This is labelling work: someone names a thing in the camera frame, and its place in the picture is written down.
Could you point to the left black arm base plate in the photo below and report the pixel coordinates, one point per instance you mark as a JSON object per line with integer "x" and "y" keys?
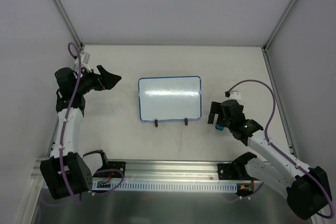
{"x": 116, "y": 169}

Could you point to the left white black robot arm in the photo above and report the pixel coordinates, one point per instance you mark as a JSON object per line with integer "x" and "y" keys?
{"x": 66, "y": 172}

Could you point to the aluminium mounting rail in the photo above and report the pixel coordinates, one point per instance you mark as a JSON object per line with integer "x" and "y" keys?
{"x": 172, "y": 171}

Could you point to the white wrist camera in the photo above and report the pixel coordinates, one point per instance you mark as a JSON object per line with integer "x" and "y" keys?
{"x": 233, "y": 95}
{"x": 84, "y": 57}

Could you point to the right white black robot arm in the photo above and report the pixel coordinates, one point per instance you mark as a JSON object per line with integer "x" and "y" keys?
{"x": 306, "y": 189}

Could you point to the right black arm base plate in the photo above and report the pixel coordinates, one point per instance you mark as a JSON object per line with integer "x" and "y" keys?
{"x": 227, "y": 171}

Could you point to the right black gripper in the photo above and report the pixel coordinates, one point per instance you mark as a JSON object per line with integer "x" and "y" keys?
{"x": 219, "y": 113}

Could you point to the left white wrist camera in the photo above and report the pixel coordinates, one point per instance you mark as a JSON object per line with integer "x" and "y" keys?
{"x": 84, "y": 57}

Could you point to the white slotted cable duct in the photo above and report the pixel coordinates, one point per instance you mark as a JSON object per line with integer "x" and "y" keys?
{"x": 212, "y": 187}

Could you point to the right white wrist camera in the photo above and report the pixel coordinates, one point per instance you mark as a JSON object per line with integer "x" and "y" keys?
{"x": 233, "y": 95}

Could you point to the blue whiteboard eraser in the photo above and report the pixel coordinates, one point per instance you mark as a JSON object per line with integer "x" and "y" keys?
{"x": 219, "y": 127}

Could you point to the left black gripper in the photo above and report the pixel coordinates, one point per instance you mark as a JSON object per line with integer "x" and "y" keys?
{"x": 99, "y": 80}

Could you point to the blue-framed whiteboard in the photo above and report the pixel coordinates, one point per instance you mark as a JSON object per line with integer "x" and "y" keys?
{"x": 174, "y": 98}

